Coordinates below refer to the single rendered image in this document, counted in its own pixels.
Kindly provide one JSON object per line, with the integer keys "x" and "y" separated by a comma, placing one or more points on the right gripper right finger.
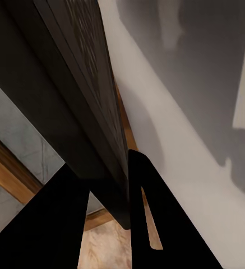
{"x": 183, "y": 246}

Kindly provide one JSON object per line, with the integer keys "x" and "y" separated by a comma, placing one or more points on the poster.
{"x": 55, "y": 67}

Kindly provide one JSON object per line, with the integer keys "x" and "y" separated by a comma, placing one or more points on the door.
{"x": 28, "y": 162}

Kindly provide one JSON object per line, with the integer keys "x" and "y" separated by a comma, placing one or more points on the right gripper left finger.
{"x": 47, "y": 233}

